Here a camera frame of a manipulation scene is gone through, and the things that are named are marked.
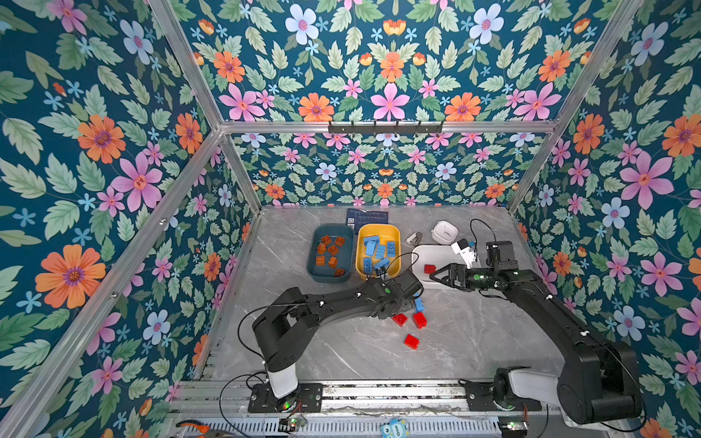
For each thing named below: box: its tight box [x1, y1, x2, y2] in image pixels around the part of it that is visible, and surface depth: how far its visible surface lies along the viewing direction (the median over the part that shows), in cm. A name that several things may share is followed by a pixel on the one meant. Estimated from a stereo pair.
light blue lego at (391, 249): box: [387, 241, 396, 258], surface depth 106 cm
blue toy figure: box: [380, 417, 410, 438], surface depth 69 cm
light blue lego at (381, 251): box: [376, 244, 387, 261], surface depth 106 cm
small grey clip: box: [405, 231, 423, 248], surface depth 110 cm
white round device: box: [430, 219, 460, 246], surface depth 110 cm
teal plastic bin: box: [306, 223, 356, 284], surface depth 104 cm
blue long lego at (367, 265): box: [363, 257, 373, 274], surface depth 101 cm
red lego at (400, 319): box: [392, 312, 409, 327], surface depth 89 cm
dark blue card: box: [345, 208, 389, 232], surface depth 117 cm
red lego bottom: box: [403, 333, 421, 350], surface depth 85 cm
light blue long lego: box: [363, 235, 380, 249], surface depth 106 cm
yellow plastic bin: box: [355, 223, 402, 281], surface depth 106 cm
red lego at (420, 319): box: [412, 312, 429, 330], surface depth 88 cm
